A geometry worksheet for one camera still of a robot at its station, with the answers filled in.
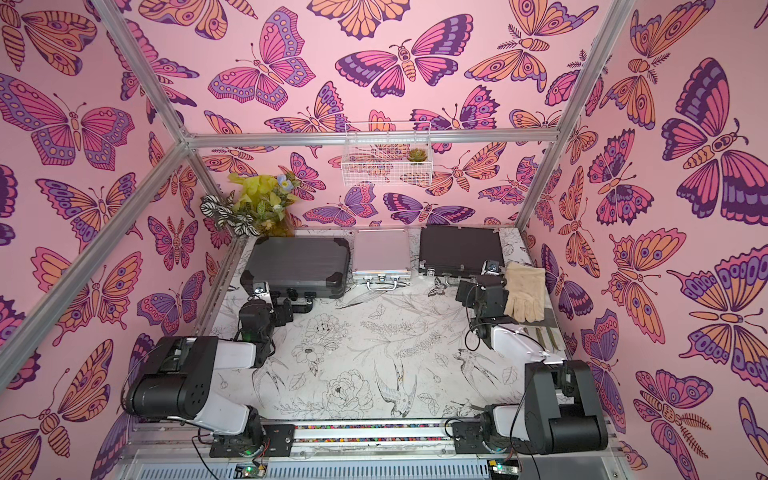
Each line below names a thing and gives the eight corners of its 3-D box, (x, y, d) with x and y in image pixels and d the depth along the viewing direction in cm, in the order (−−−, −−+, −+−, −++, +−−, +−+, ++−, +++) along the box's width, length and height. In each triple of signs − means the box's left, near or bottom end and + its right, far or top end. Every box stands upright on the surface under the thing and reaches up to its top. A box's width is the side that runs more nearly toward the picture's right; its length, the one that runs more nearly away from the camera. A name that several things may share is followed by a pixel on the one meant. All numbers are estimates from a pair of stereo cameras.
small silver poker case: (350, 290, 104) (348, 280, 99) (356, 239, 119) (354, 228, 115) (410, 290, 104) (411, 280, 99) (408, 238, 119) (408, 228, 115)
